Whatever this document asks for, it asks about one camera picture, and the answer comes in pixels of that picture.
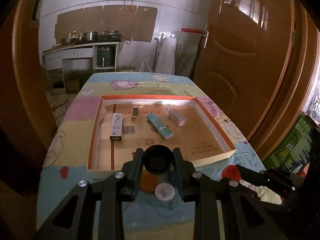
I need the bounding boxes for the floor box with green plants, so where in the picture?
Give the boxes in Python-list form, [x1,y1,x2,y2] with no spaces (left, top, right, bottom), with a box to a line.
[46,67,92,95]

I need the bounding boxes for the white bottle cap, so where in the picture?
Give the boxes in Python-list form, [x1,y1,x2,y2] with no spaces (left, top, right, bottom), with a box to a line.
[155,182,175,202]

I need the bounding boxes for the wooden door frame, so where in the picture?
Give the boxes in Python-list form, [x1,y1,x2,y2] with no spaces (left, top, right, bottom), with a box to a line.
[11,0,320,160]

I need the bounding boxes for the green printed carton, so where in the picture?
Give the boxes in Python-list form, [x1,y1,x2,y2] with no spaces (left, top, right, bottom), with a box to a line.
[265,115,315,178]

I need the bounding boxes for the cyan box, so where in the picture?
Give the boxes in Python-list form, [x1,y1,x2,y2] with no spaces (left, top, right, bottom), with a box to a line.
[146,114,174,140]

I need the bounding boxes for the black gas stove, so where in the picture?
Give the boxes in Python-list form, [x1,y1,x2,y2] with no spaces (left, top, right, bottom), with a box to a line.
[97,31,122,42]

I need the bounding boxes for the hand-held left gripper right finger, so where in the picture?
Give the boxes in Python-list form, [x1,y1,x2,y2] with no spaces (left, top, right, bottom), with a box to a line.
[172,147,288,240]

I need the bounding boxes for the cartoon printed tablecloth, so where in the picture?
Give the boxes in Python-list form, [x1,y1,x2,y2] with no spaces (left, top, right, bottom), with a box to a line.
[37,72,284,240]

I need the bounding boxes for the wooden door with handle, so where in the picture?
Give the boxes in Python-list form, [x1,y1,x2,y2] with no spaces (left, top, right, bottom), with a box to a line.
[192,0,294,140]

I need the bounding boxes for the white kitchen cabinet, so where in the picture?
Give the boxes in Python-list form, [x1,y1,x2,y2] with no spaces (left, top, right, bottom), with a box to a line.
[42,41,120,80]

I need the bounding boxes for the clear box with pink end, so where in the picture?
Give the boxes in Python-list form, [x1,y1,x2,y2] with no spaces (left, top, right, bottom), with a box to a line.
[164,105,187,127]

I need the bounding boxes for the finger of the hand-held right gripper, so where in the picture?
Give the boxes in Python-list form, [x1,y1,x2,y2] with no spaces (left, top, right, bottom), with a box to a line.
[240,180,285,200]
[235,165,304,193]

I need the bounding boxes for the green air fryer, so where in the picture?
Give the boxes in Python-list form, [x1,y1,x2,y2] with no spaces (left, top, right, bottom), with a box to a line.
[96,46,114,68]

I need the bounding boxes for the orange bottle cap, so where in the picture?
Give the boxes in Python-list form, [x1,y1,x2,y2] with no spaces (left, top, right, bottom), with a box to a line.
[140,174,159,193]

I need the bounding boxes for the cardboard wall covering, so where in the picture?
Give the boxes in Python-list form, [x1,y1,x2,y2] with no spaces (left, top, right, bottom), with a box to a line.
[54,5,158,46]

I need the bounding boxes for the shallow cardboard box tray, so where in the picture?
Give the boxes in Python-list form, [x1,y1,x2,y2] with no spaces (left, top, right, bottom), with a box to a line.
[87,95,237,172]

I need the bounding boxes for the black bottle cap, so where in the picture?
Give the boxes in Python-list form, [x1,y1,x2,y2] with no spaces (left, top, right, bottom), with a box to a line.
[143,145,174,176]

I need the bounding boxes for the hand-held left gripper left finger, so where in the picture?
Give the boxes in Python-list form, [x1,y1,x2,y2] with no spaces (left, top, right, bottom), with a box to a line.
[32,148,144,240]

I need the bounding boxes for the red bottle cap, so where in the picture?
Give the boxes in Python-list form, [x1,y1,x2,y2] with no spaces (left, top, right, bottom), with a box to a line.
[220,165,241,182]

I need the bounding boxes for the dark metal pole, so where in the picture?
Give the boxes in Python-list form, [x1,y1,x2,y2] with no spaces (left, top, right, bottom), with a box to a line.
[154,38,159,72]

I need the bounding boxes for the clear plastic covered rack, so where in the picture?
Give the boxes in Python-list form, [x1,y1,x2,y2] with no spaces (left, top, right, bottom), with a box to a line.
[156,31,203,77]

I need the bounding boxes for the white box with black print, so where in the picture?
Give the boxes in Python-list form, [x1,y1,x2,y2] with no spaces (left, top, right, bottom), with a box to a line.
[109,112,123,142]

